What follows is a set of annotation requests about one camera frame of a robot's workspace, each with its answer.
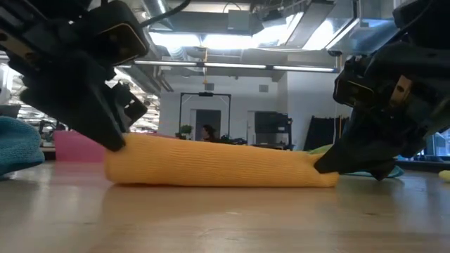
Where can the black curtain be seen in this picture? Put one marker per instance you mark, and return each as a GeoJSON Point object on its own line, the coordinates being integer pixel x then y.
{"type": "Point", "coordinates": [320, 131]}

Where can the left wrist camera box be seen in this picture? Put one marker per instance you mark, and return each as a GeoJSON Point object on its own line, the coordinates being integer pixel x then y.
{"type": "Point", "coordinates": [124, 38]}

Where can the black metal rig frame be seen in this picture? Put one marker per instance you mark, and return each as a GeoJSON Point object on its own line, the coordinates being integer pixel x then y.
{"type": "Point", "coordinates": [205, 93]}

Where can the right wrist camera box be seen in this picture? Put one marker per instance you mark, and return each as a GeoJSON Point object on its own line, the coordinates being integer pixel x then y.
{"type": "Point", "coordinates": [351, 92]}

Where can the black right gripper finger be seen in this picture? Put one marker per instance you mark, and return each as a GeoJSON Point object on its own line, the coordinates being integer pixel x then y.
{"type": "Point", "coordinates": [385, 175]}
{"type": "Point", "coordinates": [355, 151]}

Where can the green microfiber towel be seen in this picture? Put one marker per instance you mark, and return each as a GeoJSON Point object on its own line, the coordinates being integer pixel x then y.
{"type": "Point", "coordinates": [321, 150]}

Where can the dark grey box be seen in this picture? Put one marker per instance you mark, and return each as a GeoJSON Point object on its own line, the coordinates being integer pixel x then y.
{"type": "Point", "coordinates": [8, 111]}

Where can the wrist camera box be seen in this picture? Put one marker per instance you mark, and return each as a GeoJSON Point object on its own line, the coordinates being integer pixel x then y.
{"type": "Point", "coordinates": [124, 38]}
{"type": "Point", "coordinates": [351, 92]}

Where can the yellow microfiber towel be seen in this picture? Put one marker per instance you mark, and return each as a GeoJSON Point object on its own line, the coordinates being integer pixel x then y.
{"type": "Point", "coordinates": [445, 175]}

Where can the pink plastic basket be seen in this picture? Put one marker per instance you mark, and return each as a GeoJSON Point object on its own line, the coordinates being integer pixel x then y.
{"type": "Point", "coordinates": [77, 147]}

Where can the long ceiling light bar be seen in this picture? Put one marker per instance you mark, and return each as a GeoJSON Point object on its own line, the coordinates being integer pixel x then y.
{"type": "Point", "coordinates": [232, 65]}

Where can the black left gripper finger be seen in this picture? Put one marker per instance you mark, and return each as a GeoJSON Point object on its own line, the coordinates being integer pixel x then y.
{"type": "Point", "coordinates": [128, 107]}
{"type": "Point", "coordinates": [74, 95]}

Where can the black equipment cart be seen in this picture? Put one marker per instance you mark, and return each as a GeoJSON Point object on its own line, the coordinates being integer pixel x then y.
{"type": "Point", "coordinates": [270, 123]}

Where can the background black robot arm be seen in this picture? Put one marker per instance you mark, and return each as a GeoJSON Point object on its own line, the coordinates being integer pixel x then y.
{"type": "Point", "coordinates": [235, 140]}

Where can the silver ventilation duct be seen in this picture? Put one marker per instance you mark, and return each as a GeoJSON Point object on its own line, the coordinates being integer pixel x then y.
{"type": "Point", "coordinates": [154, 74]}

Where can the person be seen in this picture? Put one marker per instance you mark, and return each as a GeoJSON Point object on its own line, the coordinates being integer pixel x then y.
{"type": "Point", "coordinates": [210, 133]}

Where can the rolled teal microfiber towel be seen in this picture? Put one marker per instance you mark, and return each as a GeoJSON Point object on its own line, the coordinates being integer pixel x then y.
{"type": "Point", "coordinates": [17, 144]}

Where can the flat teal microfiber towel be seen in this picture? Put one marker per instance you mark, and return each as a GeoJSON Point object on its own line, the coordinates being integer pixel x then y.
{"type": "Point", "coordinates": [400, 172]}

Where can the orange microfiber towel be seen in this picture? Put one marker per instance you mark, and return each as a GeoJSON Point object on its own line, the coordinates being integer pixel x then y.
{"type": "Point", "coordinates": [211, 161]}

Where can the green potted plant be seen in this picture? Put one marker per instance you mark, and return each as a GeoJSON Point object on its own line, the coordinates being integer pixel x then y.
{"type": "Point", "coordinates": [186, 130]}

